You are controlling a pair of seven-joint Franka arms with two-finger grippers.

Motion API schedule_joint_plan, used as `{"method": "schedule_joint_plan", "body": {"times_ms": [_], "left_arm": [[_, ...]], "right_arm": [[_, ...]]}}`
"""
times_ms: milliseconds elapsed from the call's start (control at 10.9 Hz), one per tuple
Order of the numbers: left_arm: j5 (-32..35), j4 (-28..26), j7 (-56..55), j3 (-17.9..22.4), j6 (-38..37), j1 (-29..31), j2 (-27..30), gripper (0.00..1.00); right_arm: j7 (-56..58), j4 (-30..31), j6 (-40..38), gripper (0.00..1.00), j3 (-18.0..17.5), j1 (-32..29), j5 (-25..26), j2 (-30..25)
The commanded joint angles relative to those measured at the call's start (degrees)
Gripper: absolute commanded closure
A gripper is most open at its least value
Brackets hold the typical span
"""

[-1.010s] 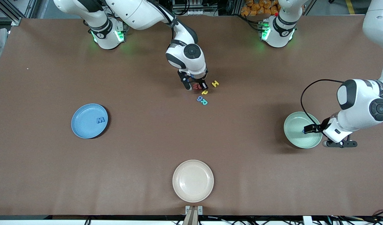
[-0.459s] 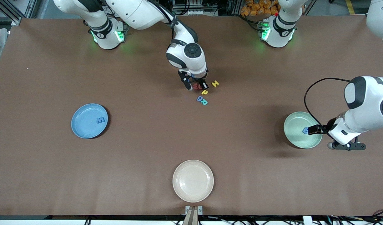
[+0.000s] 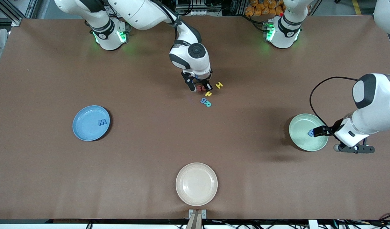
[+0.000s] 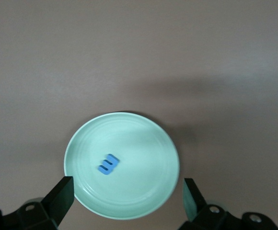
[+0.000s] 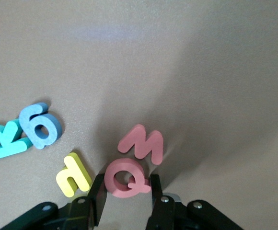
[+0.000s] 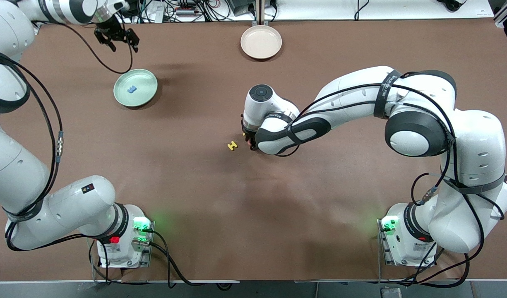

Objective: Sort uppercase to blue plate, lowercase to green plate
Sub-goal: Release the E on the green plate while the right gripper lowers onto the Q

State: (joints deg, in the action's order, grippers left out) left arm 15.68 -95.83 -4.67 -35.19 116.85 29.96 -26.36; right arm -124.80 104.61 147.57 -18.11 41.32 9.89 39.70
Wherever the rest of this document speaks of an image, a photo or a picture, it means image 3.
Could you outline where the blue round plate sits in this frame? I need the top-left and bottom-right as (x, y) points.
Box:
(72, 105), (110, 142)

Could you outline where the white power strip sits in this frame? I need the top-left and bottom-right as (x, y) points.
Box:
(117, 0), (137, 11)

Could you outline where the aluminium frame profile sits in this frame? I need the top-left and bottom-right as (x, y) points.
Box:
(0, 0), (23, 26)

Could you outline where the bag of orange fruits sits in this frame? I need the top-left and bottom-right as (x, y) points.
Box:
(245, 0), (286, 17)

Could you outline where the metal table edge bracket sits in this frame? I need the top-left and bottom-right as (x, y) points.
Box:
(188, 209), (207, 229)

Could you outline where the background control equipment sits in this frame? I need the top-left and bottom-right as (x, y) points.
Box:
(175, 0), (222, 16)

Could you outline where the green round plate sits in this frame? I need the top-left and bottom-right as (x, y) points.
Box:
(289, 114), (329, 152)

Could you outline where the beige round plate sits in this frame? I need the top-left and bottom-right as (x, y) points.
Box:
(175, 163), (218, 206)

